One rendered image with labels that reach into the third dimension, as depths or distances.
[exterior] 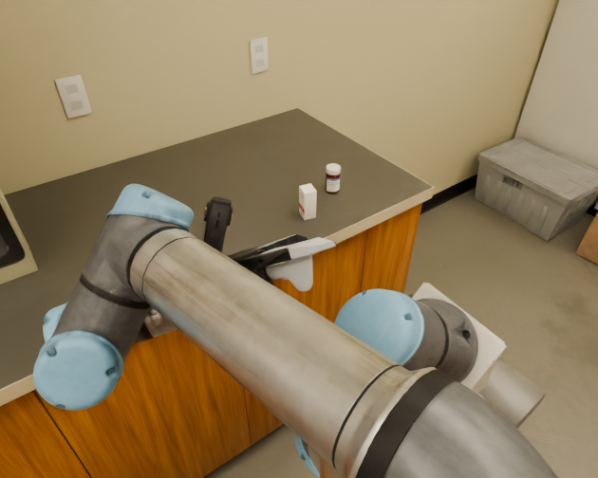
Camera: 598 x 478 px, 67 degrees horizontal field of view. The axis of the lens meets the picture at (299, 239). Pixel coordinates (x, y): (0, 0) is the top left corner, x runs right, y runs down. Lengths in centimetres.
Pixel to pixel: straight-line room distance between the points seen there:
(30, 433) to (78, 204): 61
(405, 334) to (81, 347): 37
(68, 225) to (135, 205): 91
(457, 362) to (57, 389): 54
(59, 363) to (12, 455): 77
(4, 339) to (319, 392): 90
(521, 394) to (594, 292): 185
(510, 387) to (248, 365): 70
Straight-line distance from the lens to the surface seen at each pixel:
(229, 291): 35
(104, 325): 48
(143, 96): 159
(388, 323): 61
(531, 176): 289
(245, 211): 127
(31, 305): 116
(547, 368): 231
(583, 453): 214
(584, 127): 316
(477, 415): 27
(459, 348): 76
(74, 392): 49
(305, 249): 54
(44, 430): 121
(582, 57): 310
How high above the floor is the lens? 168
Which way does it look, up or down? 40 degrees down
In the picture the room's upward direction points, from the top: straight up
